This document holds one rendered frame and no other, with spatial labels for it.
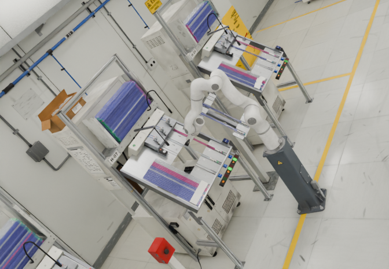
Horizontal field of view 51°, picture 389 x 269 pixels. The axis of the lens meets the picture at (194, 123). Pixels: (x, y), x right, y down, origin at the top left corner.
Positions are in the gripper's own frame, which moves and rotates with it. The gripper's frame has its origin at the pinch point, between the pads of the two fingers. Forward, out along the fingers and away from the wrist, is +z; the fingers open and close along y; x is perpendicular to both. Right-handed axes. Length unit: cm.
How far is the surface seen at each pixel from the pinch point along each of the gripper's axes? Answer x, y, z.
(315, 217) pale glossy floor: 124, -1, 1
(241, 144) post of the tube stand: 43, -43, 23
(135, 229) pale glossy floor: -5, 21, 190
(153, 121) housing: -36.2, -4.3, 9.3
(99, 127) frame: -65, 39, -8
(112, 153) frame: -47, 45, 5
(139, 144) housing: -33.9, 23.0, 8.9
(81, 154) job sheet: -71, 50, 27
